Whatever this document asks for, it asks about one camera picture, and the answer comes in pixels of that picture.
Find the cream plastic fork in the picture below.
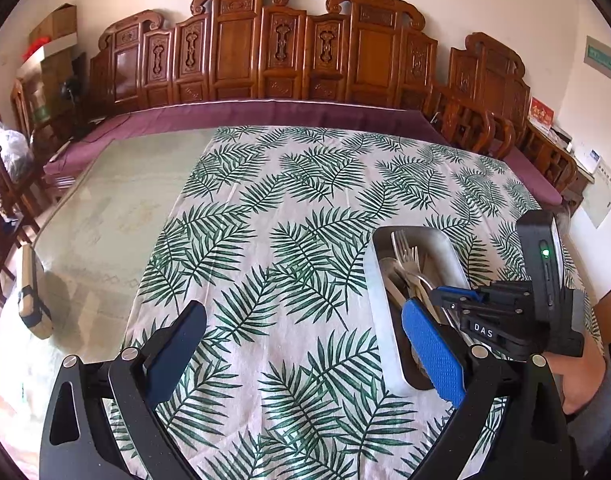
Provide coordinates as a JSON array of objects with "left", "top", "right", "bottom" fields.
[{"left": 379, "top": 257, "right": 409, "bottom": 311}]

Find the person's right forearm sleeve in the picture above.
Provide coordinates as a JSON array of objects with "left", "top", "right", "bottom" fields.
[{"left": 567, "top": 362, "right": 611, "bottom": 479}]

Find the metal fork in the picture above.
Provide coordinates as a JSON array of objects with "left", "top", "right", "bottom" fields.
[{"left": 391, "top": 230, "right": 425, "bottom": 280}]

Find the white plastic bag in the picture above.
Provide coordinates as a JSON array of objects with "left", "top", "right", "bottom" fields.
[{"left": 0, "top": 122, "right": 34, "bottom": 182}]

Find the palm leaf tablecloth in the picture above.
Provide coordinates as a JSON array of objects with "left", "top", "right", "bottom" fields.
[{"left": 125, "top": 126, "right": 537, "bottom": 479}]

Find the carved wooden armchair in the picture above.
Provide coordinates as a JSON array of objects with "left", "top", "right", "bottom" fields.
[{"left": 426, "top": 32, "right": 530, "bottom": 159}]

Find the wooden side chair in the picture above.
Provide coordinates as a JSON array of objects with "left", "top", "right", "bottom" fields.
[{"left": 0, "top": 154, "right": 40, "bottom": 308}]

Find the carved wooden bench back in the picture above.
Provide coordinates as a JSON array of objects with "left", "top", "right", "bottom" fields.
[{"left": 88, "top": 0, "right": 437, "bottom": 115}]

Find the red box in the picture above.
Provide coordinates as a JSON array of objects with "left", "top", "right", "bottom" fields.
[{"left": 528, "top": 96, "right": 554, "bottom": 132}]

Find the green wall sign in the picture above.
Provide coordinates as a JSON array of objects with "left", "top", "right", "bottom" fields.
[{"left": 584, "top": 36, "right": 611, "bottom": 80}]

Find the grey metal tray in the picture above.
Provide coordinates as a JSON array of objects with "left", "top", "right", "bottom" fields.
[{"left": 363, "top": 224, "right": 475, "bottom": 399}]

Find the person's right hand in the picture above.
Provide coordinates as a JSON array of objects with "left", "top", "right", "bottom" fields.
[{"left": 544, "top": 332, "right": 607, "bottom": 415}]

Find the cardboard boxes stack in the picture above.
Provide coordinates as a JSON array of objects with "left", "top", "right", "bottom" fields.
[{"left": 17, "top": 3, "right": 78, "bottom": 119}]

